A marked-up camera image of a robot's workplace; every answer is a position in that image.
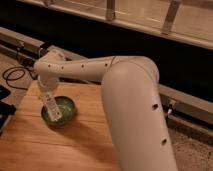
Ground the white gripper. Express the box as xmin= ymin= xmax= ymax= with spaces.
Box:
xmin=37 ymin=76 xmax=59 ymax=94

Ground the white plastic bottle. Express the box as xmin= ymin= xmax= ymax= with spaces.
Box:
xmin=41 ymin=92 xmax=63 ymax=122

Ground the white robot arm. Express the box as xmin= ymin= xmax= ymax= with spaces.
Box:
xmin=34 ymin=50 xmax=178 ymax=171

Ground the green ceramic bowl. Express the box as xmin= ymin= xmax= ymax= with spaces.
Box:
xmin=41 ymin=96 xmax=76 ymax=126

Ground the black equipment at left edge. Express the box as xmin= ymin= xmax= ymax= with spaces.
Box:
xmin=0 ymin=84 xmax=16 ymax=135

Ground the black coiled cable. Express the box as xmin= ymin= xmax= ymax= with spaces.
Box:
xmin=2 ymin=65 xmax=38 ymax=91

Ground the baseboard rail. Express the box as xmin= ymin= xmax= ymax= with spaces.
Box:
xmin=0 ymin=27 xmax=213 ymax=146

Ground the wooden window frame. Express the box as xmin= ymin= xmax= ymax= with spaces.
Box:
xmin=18 ymin=0 xmax=213 ymax=50

